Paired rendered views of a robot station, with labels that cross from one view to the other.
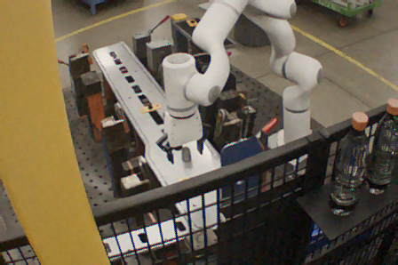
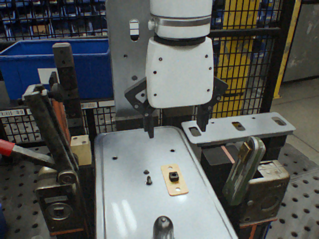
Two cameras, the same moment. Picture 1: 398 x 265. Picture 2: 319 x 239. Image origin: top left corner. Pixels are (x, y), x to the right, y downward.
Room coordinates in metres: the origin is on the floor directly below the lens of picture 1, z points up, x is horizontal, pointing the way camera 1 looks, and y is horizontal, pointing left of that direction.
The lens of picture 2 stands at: (1.52, 0.09, 1.37)
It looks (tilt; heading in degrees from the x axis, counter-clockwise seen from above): 31 degrees down; 191
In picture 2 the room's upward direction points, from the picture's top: straight up
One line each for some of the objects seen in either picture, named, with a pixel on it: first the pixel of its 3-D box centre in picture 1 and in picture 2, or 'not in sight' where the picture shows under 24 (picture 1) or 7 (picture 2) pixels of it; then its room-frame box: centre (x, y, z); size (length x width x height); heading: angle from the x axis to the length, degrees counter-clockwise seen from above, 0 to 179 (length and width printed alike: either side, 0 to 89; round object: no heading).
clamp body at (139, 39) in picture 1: (144, 64); not in sight; (2.19, 0.26, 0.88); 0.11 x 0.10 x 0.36; 113
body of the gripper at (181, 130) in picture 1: (183, 124); (178, 66); (1.14, 0.04, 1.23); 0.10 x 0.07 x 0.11; 113
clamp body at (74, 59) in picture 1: (82, 84); not in sight; (2.05, 0.58, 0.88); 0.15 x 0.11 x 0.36; 113
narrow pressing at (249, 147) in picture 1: (241, 192); (133, 56); (0.91, -0.10, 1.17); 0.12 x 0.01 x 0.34; 113
